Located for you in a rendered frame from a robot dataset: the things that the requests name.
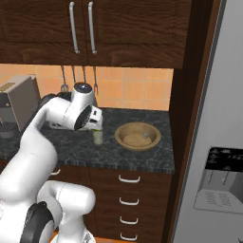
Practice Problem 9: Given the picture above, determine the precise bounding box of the dark wood tall side panel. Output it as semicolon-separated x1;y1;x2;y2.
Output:
161;0;222;243

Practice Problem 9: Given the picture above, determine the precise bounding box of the hanging metal utensil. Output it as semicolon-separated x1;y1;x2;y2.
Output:
70;65;77;85
60;65;70;93

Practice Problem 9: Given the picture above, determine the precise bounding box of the silver drawer handle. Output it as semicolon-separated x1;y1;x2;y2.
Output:
120;215;140;226
118;174;141;184
119;196;140;207
120;232;139;242

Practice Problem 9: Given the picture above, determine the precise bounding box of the dark wood drawer front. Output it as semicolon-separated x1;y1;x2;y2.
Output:
93;208;170;232
95;228;169;243
90;188;172;213
88;166;174;192

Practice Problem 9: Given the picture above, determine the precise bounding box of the grey coffee machine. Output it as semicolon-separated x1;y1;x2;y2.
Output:
0;74;42;140

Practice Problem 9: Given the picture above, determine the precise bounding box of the dark wood base cupboard front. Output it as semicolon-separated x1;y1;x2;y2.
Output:
47;164;98;236

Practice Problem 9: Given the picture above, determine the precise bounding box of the glass of lemonade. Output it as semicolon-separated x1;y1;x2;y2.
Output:
92;129;104;146

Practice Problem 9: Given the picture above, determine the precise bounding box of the silver wall cupboard handle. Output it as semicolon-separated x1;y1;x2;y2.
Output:
68;1;81;55
87;1;98;55

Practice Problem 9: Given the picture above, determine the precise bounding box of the round wooden bowl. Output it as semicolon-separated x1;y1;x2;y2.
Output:
114;121;162;152

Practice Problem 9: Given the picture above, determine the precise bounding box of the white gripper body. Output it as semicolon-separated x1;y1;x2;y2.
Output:
76;121;104;132

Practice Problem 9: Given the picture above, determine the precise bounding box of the grey fridge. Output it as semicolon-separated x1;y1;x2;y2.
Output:
171;0;243;243

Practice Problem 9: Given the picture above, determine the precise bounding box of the dark wood wall cupboard door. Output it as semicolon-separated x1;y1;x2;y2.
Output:
83;0;193;70
0;0;88;66

